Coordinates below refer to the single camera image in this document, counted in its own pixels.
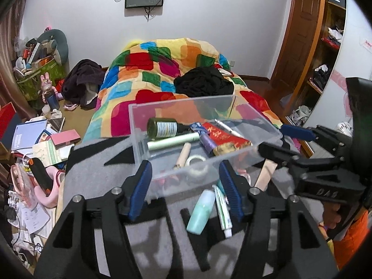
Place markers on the grey neck pillow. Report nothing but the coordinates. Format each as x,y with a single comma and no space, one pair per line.
62,46

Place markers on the white toothpaste tube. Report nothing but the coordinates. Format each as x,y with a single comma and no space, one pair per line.
223,215

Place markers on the pile of papers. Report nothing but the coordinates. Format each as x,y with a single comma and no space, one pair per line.
32,218

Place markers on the wooden door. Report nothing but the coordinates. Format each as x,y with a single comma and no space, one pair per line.
302,35

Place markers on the green bag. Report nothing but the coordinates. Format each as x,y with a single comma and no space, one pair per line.
29,85

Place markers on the wooden shelving unit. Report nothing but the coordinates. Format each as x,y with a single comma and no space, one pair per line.
323,20

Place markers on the person's right hand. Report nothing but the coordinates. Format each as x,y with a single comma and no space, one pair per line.
331,215

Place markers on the colourful patchwork blanket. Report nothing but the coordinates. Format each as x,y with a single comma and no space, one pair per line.
145,72

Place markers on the black clothing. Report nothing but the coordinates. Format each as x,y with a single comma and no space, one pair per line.
203,82

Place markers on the beige cosmetic stick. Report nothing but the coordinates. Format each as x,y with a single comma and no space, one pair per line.
183,155

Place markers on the grey black blanket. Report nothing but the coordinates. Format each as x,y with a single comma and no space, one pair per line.
93,180

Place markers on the pink flat box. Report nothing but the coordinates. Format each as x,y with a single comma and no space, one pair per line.
68,137

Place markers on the purple bottle with dark cap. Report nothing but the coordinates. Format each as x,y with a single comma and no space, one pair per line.
208,144

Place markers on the pink rabbit bottle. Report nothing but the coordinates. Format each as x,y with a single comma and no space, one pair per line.
46,84

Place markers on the white pen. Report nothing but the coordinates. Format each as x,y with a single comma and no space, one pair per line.
229,128

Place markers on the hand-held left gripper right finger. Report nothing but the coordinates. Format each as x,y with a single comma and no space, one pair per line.
231,193

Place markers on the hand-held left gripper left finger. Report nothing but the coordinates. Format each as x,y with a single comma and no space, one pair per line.
141,191

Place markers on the red box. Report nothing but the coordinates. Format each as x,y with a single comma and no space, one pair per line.
7,116

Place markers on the red snack packet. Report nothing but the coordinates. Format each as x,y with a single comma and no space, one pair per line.
229,138

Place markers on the white tape roll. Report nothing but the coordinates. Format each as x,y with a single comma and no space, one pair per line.
203,168

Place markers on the dark purple clothing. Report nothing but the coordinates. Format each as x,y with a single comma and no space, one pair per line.
81,78

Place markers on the pink plastic holder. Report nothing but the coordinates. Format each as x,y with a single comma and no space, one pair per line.
49,200

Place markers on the person's right forearm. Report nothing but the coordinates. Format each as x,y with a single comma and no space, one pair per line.
351,238

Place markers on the beige cosmetic tube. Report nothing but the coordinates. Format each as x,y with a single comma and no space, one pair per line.
266,175

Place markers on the blue notebook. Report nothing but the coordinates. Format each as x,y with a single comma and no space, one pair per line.
26,135

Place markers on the pale green tube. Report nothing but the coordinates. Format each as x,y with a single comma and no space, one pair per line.
171,142

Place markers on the green patterned booklet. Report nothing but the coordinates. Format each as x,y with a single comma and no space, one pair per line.
48,152

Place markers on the olive glass bottle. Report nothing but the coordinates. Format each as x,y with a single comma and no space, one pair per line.
162,128

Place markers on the mint green bottle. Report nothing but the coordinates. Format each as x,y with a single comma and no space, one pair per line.
200,212

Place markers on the clear plastic box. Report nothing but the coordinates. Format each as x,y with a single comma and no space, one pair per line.
174,186

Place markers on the black orange handheld tool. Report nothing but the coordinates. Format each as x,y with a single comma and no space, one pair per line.
42,175

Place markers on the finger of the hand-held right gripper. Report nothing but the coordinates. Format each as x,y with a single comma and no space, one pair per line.
276,152
296,131

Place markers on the white cloth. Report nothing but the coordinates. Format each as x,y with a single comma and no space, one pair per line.
225,72

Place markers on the white wardrobe door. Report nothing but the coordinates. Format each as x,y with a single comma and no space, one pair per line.
354,49

